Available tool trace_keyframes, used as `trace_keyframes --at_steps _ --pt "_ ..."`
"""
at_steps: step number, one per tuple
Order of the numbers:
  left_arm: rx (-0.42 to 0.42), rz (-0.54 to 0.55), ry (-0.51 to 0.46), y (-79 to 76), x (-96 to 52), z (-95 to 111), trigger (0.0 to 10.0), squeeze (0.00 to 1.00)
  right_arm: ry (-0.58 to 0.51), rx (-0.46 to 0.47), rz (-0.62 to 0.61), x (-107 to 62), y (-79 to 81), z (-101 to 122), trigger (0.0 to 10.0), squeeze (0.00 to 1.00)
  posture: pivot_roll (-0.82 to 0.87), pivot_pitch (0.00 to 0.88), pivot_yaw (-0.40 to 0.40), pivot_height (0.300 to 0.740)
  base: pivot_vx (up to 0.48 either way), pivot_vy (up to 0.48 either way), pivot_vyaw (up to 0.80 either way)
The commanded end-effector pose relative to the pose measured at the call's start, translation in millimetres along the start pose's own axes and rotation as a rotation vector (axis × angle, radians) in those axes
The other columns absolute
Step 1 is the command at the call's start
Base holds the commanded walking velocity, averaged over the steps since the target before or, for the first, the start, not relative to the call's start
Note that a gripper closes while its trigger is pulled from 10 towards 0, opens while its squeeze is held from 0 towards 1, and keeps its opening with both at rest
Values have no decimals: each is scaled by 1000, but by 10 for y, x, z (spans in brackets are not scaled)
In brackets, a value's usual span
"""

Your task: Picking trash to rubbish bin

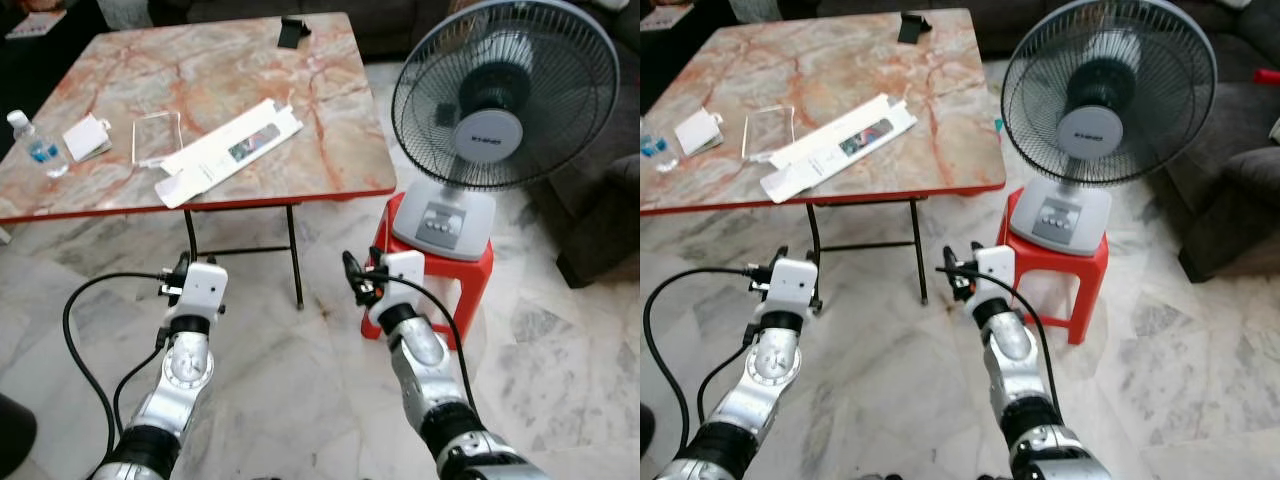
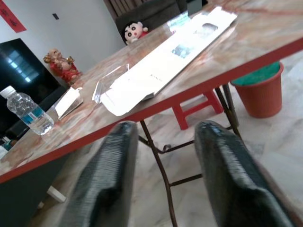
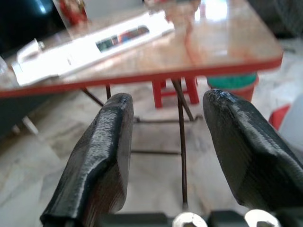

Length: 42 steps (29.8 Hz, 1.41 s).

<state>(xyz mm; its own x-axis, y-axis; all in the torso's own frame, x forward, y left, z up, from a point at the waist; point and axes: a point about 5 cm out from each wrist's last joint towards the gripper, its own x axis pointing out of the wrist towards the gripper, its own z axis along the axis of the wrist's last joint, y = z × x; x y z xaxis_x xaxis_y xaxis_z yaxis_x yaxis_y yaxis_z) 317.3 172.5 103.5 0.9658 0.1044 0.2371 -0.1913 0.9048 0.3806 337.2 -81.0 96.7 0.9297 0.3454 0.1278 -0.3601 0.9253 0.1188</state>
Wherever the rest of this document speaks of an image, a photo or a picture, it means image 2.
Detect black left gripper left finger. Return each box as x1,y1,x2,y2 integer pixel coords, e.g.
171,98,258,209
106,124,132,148
58,121,139,227

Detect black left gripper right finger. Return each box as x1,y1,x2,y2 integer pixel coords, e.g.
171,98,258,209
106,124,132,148
194,120,300,227

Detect small red stool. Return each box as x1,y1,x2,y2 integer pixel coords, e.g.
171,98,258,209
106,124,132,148
171,89,224,131

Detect red plastic bucket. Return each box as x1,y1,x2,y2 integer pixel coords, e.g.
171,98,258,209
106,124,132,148
231,61,284,119

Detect clear plastic packaging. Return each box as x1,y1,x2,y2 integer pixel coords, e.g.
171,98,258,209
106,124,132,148
91,63,131,104

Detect clear plastic water bottle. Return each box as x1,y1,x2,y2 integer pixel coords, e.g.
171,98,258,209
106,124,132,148
0,85,55,136

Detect flattened white cardboard box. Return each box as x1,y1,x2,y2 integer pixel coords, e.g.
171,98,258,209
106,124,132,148
100,6,238,117

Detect red and gold Buddha figurine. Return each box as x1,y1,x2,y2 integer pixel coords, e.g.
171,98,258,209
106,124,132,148
43,48,82,83

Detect black television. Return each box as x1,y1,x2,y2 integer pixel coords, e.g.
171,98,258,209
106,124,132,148
0,38,64,112

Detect cartoon boy plush doll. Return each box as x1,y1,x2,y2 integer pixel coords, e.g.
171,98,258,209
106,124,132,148
121,20,149,45

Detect marble-top folding table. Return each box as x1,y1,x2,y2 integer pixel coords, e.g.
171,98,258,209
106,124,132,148
0,0,303,227

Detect dark sofa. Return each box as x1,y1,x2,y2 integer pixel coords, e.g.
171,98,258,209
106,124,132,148
115,0,187,31

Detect brown slatted wooden panel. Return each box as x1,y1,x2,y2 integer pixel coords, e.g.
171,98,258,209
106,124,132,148
104,0,152,19

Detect red wall banner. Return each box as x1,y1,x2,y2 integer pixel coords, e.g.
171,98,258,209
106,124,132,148
0,0,27,33

